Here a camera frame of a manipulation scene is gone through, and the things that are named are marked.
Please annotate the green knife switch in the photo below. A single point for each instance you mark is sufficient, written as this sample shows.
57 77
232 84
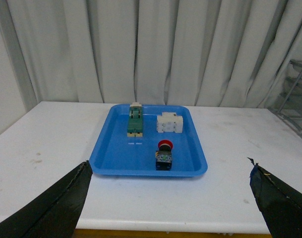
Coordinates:
135 120

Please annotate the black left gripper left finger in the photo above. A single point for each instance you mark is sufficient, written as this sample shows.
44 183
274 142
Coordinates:
55 212

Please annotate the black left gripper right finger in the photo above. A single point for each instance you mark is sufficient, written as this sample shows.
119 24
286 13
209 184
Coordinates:
279 203

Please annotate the white circuit breaker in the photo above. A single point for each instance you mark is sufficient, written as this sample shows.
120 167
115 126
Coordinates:
169 122

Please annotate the silver mesh tray rack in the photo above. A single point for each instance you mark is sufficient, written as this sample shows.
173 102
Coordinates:
289 108

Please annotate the blue plastic tray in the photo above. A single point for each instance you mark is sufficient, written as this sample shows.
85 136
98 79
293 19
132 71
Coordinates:
116 154

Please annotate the red emergency stop button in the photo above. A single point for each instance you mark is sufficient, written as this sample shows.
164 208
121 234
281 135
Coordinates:
163 156

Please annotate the white curtain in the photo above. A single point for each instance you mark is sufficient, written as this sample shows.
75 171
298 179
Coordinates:
218 53

